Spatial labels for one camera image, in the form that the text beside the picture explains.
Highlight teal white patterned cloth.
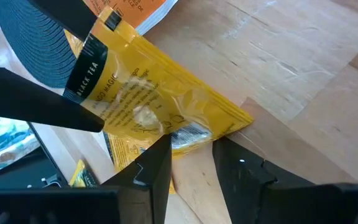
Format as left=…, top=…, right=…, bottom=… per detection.
left=0, top=117, right=40, bottom=180

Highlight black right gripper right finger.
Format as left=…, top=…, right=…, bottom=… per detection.
left=212, top=136, right=315, bottom=224

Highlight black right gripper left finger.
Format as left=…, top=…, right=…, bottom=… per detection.
left=103, top=133, right=172, bottom=224

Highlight orange white tea packet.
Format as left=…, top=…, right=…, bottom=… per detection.
left=84, top=0, right=180, bottom=35

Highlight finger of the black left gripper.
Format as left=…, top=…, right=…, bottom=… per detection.
left=26, top=0, right=99, bottom=42
left=0, top=58, right=106, bottom=133

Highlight round dark woven placemat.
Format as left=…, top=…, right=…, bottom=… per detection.
left=0, top=0, right=78, bottom=90

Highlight yellow tea packet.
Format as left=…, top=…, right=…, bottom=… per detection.
left=68, top=159, right=101, bottom=188

